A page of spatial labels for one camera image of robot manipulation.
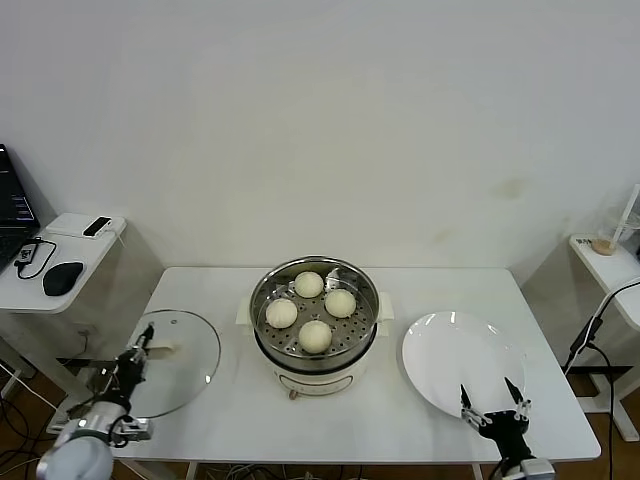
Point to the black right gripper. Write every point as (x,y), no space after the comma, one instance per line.
(507,432)

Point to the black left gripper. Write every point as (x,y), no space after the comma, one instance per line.
(129,382)

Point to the glass pot lid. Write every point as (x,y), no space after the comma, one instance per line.
(190,350)

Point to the white steamed baozi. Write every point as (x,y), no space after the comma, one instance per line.
(340,303)
(281,313)
(308,284)
(315,336)

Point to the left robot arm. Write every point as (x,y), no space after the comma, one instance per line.
(75,460)

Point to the steel steamer basket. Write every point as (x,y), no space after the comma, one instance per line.
(360,325)

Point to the black table foot bar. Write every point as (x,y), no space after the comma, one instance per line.
(600,371)
(82,362)

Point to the white round plate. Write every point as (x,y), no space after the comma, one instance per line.
(440,360)

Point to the white side table with laptop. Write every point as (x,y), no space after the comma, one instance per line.
(90,270)

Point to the black computer mouse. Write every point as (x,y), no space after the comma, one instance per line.
(62,279)

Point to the small black white device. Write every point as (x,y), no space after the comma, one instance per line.
(97,226)

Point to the flat white box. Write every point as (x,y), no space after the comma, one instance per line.
(65,225)

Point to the cream electric cooker base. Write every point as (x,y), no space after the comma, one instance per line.
(320,380)

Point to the white side table with cup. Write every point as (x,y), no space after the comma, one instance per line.
(610,270)

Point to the small printed white label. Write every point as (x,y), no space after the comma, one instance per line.
(582,241)

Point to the black laptop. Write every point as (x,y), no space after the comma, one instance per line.
(10,200)

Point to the clear plastic container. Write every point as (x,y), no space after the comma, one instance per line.
(631,210)

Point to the white wall socket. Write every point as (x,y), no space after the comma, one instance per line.
(87,330)

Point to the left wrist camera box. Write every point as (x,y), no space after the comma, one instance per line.
(134,430)

